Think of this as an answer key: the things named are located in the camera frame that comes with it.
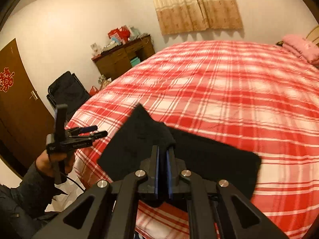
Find black folding chair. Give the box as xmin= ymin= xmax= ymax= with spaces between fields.
xmin=46 ymin=71 xmax=91 ymax=121

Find red plaid bed cover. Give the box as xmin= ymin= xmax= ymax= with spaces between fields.
xmin=68 ymin=40 xmax=318 ymax=238

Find red gift bag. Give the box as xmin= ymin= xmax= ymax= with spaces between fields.
xmin=108 ymin=25 xmax=131 ymax=44

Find pink folded blanket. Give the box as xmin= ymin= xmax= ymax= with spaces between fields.
xmin=282 ymin=34 xmax=318 ymax=65

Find brown wooden desk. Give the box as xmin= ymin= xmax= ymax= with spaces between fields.
xmin=91 ymin=34 xmax=155 ymax=80

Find beige window curtain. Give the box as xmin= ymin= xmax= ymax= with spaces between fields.
xmin=153 ymin=0 xmax=243 ymax=35

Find dark jacket left forearm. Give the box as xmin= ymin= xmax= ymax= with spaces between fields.
xmin=0 ymin=164 xmax=64 ymax=238

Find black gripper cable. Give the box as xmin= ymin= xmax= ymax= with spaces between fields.
xmin=65 ymin=175 xmax=86 ymax=193

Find teal box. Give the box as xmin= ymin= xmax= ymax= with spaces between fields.
xmin=130 ymin=57 xmax=141 ymax=67

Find red plastic bag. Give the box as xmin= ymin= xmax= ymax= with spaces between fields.
xmin=89 ymin=86 xmax=99 ymax=97

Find patterned paper bag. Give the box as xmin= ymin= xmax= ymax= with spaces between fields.
xmin=98 ymin=75 xmax=112 ymax=90

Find person left hand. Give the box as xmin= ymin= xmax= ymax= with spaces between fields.
xmin=35 ymin=150 xmax=75 ymax=177

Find brown wooden door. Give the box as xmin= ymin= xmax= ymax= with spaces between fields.
xmin=1 ymin=40 xmax=54 ymax=177

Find white greeting card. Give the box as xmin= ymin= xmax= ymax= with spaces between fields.
xmin=90 ymin=43 xmax=101 ymax=57

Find cream wooden headboard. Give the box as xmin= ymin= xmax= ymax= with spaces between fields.
xmin=306 ymin=25 xmax=319 ymax=46

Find black pants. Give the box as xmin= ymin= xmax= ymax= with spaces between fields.
xmin=97 ymin=104 xmax=262 ymax=199

